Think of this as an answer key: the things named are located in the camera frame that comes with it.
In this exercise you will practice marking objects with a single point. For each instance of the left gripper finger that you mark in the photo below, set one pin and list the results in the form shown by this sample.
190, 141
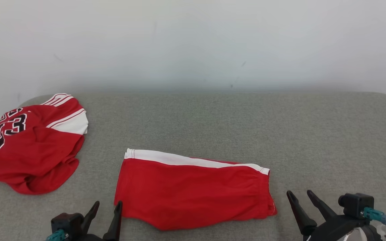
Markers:
115, 224
91, 219

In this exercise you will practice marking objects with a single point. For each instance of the red Bulls 23 jersey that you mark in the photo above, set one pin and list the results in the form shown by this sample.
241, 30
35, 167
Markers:
35, 157

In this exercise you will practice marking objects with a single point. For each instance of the teal camera connector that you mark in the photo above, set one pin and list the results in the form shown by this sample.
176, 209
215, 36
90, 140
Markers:
375, 215
57, 236

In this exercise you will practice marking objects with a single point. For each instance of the teal right camera connector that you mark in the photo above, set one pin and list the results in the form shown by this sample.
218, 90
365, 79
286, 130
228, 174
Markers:
375, 215

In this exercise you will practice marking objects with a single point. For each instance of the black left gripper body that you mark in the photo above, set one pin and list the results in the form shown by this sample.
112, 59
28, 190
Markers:
92, 237

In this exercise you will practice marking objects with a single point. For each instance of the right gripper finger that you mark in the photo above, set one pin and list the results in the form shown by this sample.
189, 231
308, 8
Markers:
303, 219
323, 209

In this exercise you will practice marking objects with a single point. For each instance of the red shorts with white stripe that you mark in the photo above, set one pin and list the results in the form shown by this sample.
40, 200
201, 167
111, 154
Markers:
193, 194

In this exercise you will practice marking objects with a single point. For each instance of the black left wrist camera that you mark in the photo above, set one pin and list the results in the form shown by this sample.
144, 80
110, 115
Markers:
67, 224

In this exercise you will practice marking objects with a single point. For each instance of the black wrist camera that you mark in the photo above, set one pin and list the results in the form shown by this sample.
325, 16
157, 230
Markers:
67, 224
355, 205

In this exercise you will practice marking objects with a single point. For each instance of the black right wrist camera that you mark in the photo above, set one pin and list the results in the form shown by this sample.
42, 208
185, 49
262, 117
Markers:
355, 205

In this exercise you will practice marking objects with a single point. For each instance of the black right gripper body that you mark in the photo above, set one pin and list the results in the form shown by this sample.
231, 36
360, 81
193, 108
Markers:
330, 229

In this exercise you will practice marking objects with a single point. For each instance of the teal left camera connector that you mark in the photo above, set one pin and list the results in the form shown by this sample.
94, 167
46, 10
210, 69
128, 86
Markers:
57, 236

